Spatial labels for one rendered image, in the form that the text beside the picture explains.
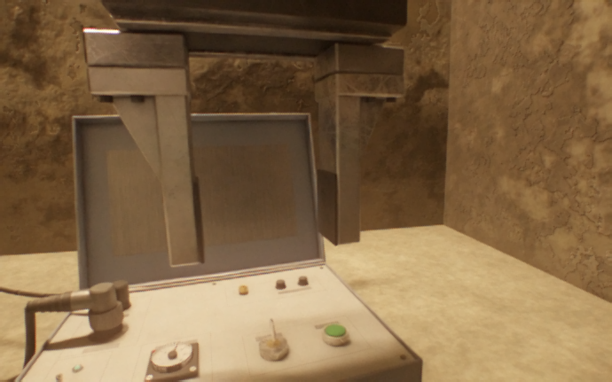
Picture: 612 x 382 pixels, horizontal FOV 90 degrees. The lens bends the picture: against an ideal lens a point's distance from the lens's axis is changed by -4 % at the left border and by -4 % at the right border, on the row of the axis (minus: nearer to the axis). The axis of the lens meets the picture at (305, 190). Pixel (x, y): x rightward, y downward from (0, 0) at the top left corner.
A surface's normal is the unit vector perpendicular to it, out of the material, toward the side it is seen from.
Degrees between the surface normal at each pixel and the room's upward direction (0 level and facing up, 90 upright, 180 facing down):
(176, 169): 90
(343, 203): 90
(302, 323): 0
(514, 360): 0
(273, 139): 75
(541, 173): 90
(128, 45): 90
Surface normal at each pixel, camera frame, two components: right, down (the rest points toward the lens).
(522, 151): -0.99, 0.05
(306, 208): 0.28, -0.11
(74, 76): 0.16, 0.16
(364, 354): -0.03, -0.99
